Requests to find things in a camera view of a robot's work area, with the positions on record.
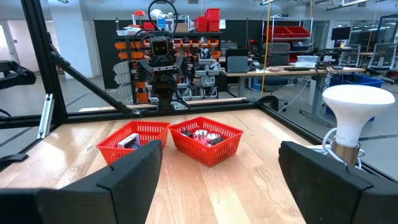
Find long wooden desk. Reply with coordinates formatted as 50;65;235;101
222;66;366;127

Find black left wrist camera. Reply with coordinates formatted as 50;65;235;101
150;35;171;59

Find black frame corner hook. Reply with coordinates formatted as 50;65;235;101
248;95;280;113

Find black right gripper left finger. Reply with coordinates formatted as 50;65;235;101
0;139;164;224

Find grey mesh office chair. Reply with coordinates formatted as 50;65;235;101
368;42;398;74
338;44;362;68

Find silver angle bracket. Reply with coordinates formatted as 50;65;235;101
36;93;55;140

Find black monitor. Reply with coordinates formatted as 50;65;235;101
330;26;352;41

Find white rectangular box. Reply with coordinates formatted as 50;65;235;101
117;133;141;149

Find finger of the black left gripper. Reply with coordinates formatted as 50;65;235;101
136;58;151;82
180;55;197;78

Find dark blue office chair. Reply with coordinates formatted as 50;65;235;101
262;75;289;112

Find white plastic bin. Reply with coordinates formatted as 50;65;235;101
296;55;320;68

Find orange grey storage bin rack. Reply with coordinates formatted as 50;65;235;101
113;9;223;104

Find dark grey box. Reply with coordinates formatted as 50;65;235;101
263;42;291;67

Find pink wall charger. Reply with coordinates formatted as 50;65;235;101
195;136;214;146

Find black aluminium table frame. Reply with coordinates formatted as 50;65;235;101
0;0;398;184

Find red plastic mesh basket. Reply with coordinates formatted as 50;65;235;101
96;120;171;166
169;116;244;168

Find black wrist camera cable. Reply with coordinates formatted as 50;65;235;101
132;0;180;57

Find white lamp cord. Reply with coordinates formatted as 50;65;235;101
306;127;366;170

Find yellow hanging cable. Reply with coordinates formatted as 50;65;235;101
259;0;272;98

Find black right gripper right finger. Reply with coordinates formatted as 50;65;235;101
278;141;398;224

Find stacked red bins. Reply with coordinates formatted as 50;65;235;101
194;7;221;33

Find white bulb lamp brass base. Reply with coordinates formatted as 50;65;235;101
322;84;396;167

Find black padded bar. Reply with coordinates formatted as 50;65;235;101
0;60;37;91

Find stacked blue bins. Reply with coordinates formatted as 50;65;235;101
325;72;386;123

